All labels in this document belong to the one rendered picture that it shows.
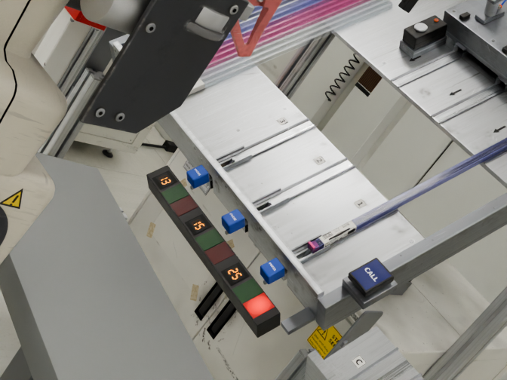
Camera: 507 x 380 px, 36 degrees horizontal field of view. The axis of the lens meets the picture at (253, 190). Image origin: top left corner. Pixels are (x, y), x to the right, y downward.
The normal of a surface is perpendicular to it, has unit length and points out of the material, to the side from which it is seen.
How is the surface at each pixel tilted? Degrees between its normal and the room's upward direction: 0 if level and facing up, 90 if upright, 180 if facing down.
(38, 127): 90
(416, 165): 90
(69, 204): 0
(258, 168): 43
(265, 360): 90
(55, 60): 90
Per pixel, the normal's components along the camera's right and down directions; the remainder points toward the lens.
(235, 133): -0.02, -0.65
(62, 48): 0.54, 0.64
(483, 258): -0.63, -0.13
